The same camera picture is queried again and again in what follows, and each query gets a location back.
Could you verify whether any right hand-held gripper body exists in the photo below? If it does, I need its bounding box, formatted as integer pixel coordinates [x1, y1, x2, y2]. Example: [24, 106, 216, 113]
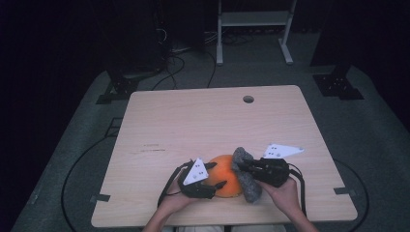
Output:
[252, 142, 306, 189]

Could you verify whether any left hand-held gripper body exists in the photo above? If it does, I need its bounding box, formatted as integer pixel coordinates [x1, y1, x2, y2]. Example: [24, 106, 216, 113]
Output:
[177, 157, 217, 200]

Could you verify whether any orange plush toy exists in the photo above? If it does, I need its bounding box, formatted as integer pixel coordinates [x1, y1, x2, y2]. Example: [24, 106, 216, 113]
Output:
[204, 154, 245, 199]

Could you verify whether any grey fuzzy cloth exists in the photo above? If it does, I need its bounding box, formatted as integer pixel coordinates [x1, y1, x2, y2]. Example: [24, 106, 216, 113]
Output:
[231, 146, 263, 204]

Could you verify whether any person's left hand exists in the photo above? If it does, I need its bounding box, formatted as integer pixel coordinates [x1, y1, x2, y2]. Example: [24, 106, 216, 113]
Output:
[159, 173, 203, 219]

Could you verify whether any person's right hand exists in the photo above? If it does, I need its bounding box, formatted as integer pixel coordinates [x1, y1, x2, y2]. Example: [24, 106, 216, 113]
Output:
[256, 176, 303, 218]

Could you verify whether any grey tape strip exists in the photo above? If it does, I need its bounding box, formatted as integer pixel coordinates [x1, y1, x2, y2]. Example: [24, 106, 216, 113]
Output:
[334, 187, 358, 197]

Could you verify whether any black tape strip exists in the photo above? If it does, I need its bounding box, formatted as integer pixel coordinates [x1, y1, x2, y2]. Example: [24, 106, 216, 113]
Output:
[89, 193, 111, 203]

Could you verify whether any black tape floor marking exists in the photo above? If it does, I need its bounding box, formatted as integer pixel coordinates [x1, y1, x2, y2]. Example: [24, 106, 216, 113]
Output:
[104, 117, 124, 138]

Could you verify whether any black floor stand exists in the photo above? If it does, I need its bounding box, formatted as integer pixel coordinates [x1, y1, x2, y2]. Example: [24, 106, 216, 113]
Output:
[96, 64, 143, 105]
[311, 62, 366, 102]

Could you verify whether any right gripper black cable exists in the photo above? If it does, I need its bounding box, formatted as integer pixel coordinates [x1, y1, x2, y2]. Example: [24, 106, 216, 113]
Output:
[287, 162, 308, 218]

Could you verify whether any black floor cable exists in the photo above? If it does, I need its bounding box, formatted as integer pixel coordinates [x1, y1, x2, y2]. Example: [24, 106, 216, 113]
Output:
[333, 158, 370, 231]
[205, 49, 218, 89]
[60, 134, 114, 232]
[151, 54, 187, 92]

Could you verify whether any white metal frame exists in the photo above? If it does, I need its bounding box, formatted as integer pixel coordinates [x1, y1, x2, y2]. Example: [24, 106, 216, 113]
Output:
[216, 0, 298, 67]

